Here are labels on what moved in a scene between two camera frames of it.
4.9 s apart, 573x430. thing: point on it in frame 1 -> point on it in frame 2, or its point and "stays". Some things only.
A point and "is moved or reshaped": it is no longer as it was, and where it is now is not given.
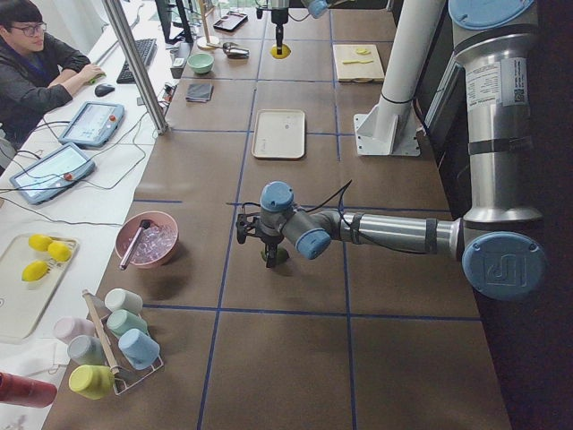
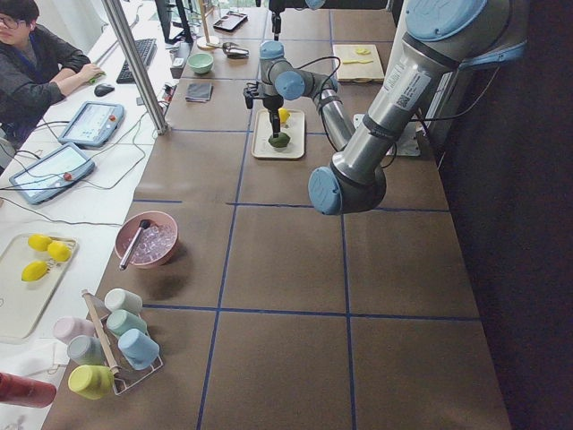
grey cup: (85, 349) stays
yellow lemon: (285, 53) is moved or reshaped
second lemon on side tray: (58, 251) stays
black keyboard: (146, 48) stays
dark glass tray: (230, 21) stays
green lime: (282, 255) -> (280, 141)
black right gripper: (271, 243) -> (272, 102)
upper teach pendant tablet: (93, 124) stays
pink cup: (69, 327) stays
